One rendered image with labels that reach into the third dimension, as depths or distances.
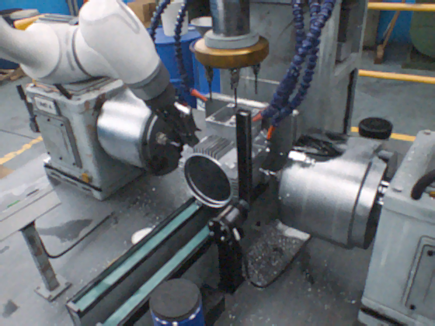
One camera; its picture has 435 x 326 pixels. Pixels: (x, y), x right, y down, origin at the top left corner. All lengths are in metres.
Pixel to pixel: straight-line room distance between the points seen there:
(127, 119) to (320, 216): 0.60
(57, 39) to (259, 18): 0.57
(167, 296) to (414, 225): 0.47
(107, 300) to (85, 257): 0.28
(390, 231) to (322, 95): 0.46
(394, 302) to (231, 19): 0.69
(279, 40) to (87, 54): 0.56
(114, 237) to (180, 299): 0.76
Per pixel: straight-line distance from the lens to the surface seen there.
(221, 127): 0.99
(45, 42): 0.80
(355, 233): 0.85
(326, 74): 1.09
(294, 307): 0.99
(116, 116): 1.16
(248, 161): 0.84
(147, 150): 1.12
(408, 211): 0.75
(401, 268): 0.84
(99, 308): 0.93
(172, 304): 0.47
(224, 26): 0.92
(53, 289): 1.13
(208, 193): 1.07
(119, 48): 0.74
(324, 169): 0.83
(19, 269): 1.24
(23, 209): 0.96
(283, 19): 1.11
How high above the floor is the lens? 1.58
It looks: 32 degrees down
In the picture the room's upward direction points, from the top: 4 degrees counter-clockwise
